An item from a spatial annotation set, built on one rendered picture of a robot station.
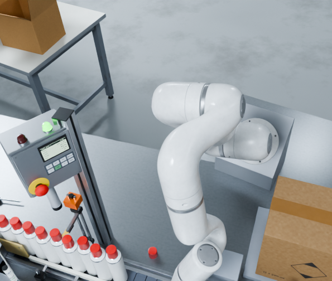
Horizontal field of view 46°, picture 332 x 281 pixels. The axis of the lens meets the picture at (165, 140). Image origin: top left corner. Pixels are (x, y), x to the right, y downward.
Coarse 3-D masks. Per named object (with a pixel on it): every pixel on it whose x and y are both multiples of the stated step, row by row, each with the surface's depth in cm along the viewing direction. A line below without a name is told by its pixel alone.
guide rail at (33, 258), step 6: (30, 258) 140; (36, 258) 140; (42, 264) 140; (48, 264) 138; (54, 264) 138; (60, 270) 138; (66, 270) 136; (72, 270) 136; (84, 276) 134; (90, 276) 134
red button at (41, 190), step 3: (39, 183) 110; (36, 186) 109; (39, 186) 108; (42, 186) 108; (45, 186) 108; (36, 189) 108; (39, 189) 107; (42, 189) 108; (45, 189) 108; (48, 189) 109; (36, 192) 108; (39, 192) 108; (42, 192) 108; (45, 192) 109; (36, 195) 108; (39, 195) 108; (42, 195) 109
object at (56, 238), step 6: (54, 228) 128; (54, 234) 127; (60, 234) 128; (54, 240) 128; (60, 240) 129; (54, 246) 129; (60, 246) 130; (60, 252) 132; (60, 258) 135; (66, 258) 136; (66, 264) 138
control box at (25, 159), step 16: (48, 112) 109; (16, 128) 105; (32, 128) 105; (64, 128) 104; (16, 144) 101; (32, 144) 101; (16, 160) 100; (32, 160) 103; (32, 176) 107; (48, 176) 110; (64, 176) 114; (32, 192) 110
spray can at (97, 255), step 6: (90, 246) 123; (96, 246) 123; (90, 252) 126; (96, 252) 122; (102, 252) 125; (90, 258) 125; (96, 258) 124; (102, 258) 124; (96, 264) 125; (102, 264) 126; (96, 270) 130; (102, 270) 129; (108, 270) 131; (102, 276) 131; (108, 276) 133
